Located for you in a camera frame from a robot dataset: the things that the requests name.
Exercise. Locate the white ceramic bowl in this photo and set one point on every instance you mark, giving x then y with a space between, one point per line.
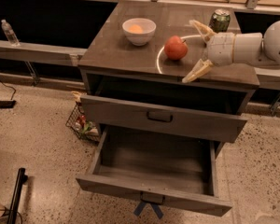
148 26

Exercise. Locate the black power adapter with cable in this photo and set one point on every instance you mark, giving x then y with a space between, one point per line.
8 103

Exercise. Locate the black wire basket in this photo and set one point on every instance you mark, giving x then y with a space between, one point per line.
83 129

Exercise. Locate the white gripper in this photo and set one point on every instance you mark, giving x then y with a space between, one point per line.
220 49

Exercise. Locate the grey wooden drawer cabinet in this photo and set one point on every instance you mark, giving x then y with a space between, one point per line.
113 67

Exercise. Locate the red apple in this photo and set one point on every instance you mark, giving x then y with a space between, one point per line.
175 48

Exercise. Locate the orange fruit in bowl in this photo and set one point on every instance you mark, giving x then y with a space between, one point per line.
135 29

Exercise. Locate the grey top drawer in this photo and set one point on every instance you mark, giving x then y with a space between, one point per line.
163 119

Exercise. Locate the grey middle drawer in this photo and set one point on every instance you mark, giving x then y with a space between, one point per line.
156 168

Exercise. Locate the grey drawer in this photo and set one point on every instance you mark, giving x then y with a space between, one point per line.
163 119
156 168

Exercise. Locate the black metal stand post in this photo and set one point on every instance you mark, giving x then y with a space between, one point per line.
13 211

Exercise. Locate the clear plastic water bottle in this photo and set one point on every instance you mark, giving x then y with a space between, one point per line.
9 33

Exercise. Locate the grey metal rail shelf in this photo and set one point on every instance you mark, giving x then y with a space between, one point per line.
38 53

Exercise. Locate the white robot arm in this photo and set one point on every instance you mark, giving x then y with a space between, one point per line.
255 49

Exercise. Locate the green soda can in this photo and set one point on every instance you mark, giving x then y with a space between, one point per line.
220 20

